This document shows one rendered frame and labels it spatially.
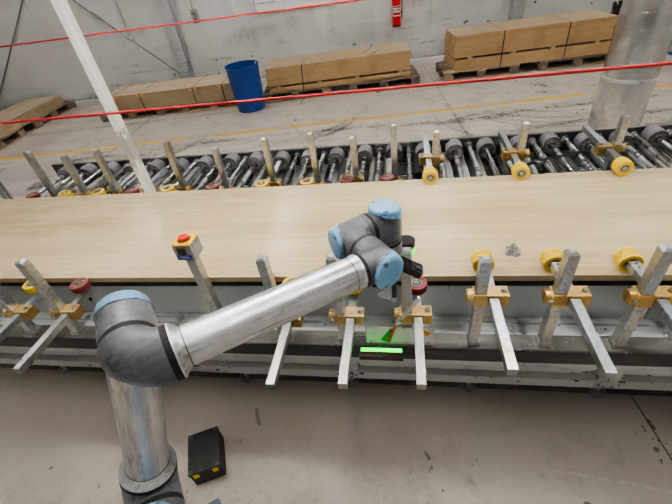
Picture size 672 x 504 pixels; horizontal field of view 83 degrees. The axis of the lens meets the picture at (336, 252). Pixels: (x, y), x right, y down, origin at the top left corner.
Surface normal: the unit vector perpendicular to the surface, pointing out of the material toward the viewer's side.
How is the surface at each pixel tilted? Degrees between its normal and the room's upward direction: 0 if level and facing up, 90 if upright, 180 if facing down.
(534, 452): 0
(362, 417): 0
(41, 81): 90
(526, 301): 90
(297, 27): 90
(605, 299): 90
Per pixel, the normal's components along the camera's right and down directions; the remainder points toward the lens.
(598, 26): -0.02, 0.62
